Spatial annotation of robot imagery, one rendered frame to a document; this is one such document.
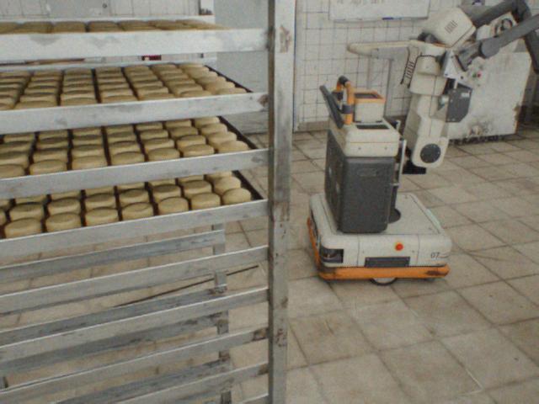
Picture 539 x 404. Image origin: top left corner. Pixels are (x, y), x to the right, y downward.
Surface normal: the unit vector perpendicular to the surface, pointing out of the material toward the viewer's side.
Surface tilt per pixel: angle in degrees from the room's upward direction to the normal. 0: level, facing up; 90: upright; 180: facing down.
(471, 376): 0
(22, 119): 90
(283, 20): 90
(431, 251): 90
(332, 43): 90
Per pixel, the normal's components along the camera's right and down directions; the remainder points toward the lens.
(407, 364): 0.00, -0.91
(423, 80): 0.04, 0.42
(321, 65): 0.27, 0.40
